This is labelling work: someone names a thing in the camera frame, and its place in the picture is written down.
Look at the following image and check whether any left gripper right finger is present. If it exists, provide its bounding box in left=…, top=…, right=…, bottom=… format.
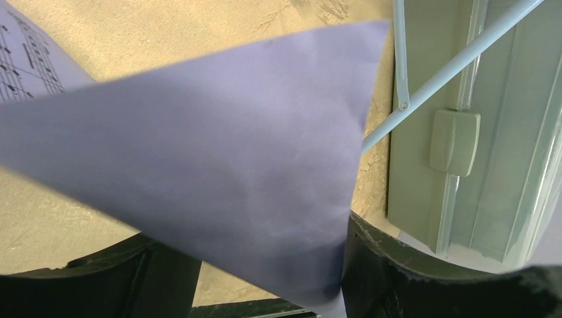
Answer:
left=342, top=213, right=561, bottom=317

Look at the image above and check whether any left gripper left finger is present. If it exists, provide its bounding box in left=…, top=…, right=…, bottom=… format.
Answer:
left=1, top=234, right=201, bottom=317

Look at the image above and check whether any lavender sheet music page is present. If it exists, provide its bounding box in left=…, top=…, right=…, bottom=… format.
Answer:
left=1, top=21, right=390, bottom=317

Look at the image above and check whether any white sheet music page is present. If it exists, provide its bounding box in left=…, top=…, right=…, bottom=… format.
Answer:
left=1, top=1, right=95, bottom=103

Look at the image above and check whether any translucent green storage box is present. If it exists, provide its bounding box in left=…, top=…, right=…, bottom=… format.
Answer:
left=387, top=1, right=561, bottom=273

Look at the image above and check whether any blue music stand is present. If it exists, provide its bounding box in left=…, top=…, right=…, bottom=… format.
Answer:
left=361, top=0, right=545, bottom=154

